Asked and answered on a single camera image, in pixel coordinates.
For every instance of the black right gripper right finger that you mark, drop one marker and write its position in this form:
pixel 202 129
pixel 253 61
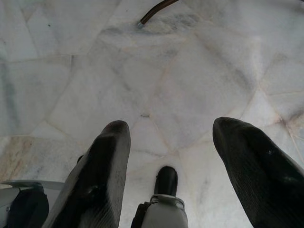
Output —
pixel 259 175

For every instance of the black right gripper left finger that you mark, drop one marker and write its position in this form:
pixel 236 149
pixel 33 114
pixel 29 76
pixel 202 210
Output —
pixel 95 175

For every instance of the grey and black robot torso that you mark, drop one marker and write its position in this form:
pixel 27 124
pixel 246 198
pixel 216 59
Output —
pixel 22 204

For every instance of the dark brown chair leg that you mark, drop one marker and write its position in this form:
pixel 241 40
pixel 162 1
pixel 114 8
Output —
pixel 154 10

